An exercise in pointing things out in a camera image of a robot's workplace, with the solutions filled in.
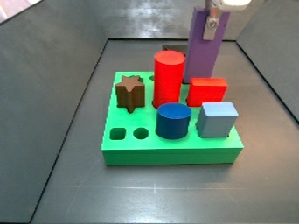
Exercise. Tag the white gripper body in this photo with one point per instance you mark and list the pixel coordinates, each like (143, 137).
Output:
(234, 5)

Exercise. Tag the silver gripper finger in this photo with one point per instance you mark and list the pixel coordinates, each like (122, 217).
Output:
(212, 19)

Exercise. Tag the purple arch block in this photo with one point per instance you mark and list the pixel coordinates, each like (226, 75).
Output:
(203, 51)

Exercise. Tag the green shape sorter board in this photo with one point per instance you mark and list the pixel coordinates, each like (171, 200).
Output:
(131, 143)

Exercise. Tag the tall red cylinder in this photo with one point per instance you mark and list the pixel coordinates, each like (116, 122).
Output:
(168, 65)

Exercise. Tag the red square block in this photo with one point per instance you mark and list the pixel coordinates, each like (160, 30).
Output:
(206, 90)

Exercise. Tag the brown star block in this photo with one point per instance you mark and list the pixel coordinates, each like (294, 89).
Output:
(130, 93)

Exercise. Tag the light blue square block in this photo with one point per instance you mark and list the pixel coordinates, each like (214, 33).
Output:
(216, 119)

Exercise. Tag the dark blue cylinder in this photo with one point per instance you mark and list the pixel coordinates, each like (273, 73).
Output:
(172, 120)

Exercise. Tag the dark metal bracket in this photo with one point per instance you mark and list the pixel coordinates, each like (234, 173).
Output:
(178, 48)

